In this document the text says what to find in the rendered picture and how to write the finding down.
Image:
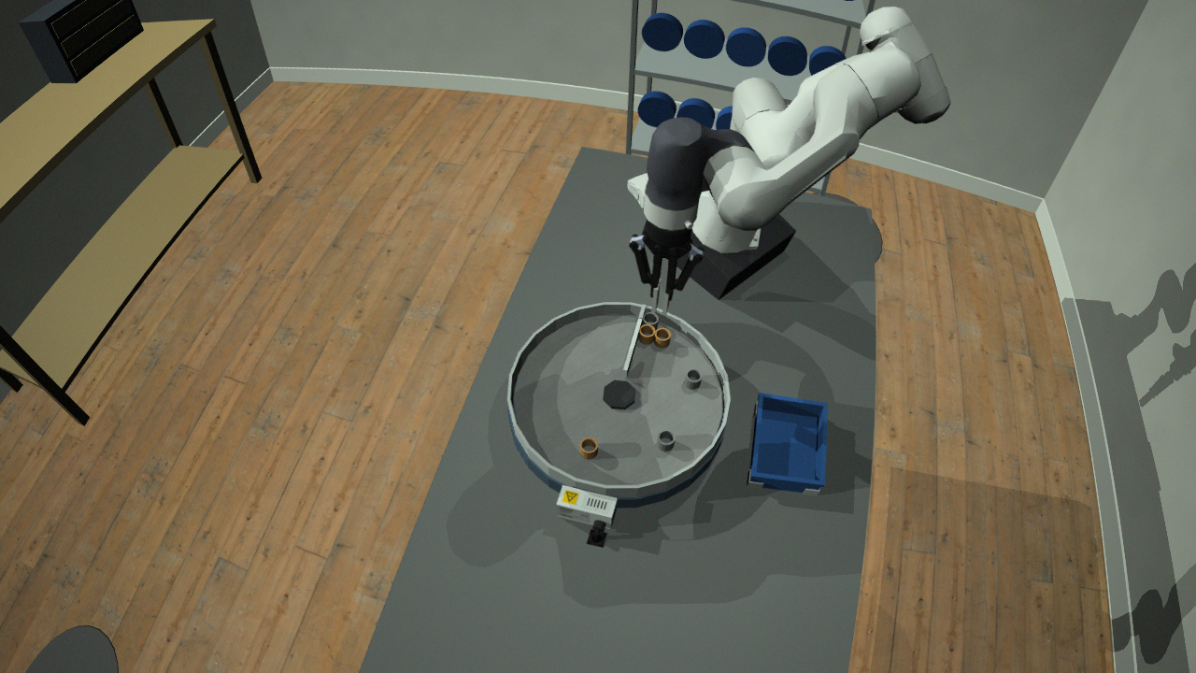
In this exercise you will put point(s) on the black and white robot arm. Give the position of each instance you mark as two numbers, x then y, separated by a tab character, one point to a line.
687	160

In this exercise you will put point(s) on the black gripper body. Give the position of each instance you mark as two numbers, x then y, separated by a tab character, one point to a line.
679	239

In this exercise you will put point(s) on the blue crate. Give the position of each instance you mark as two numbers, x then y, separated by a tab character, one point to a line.
792	434

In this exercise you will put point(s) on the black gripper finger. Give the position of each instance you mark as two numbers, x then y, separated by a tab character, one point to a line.
638	247
696	256

